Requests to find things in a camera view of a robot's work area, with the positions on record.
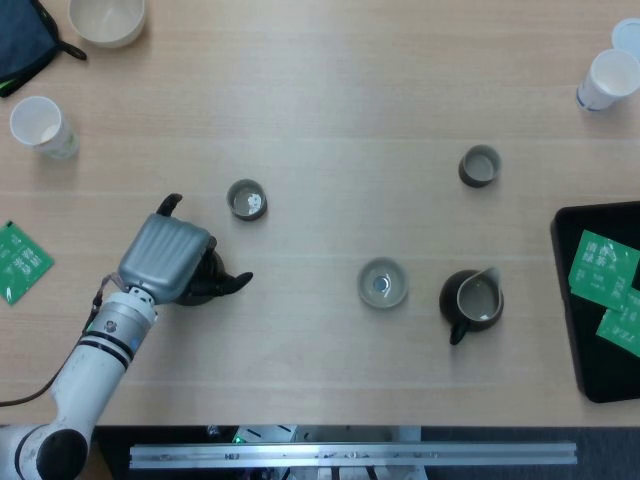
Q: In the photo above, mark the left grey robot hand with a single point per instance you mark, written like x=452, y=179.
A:
x=162, y=255

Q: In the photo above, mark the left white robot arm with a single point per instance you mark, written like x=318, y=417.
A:
x=90, y=370

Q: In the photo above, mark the dark cylindrical teacup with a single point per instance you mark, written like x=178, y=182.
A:
x=477, y=181
x=247, y=215

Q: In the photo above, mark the green tea packet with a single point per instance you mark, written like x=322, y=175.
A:
x=620, y=332
x=597, y=270
x=20, y=265
x=632, y=300

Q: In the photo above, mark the paper cup green print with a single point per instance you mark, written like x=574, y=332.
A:
x=57, y=145

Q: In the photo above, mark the cream ceramic bowl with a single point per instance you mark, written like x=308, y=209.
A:
x=107, y=22

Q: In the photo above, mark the dark fabric pouch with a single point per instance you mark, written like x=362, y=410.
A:
x=20, y=35

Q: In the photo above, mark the dark ceramic pitcher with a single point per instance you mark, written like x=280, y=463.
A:
x=450, y=300

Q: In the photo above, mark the black plastic tray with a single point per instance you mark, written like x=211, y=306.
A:
x=600, y=370

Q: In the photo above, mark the paper cup blue print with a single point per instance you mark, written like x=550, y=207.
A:
x=595, y=97

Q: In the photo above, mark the white cup far right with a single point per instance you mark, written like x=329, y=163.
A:
x=629, y=35

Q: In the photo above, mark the aluminium rail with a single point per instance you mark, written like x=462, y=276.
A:
x=350, y=455

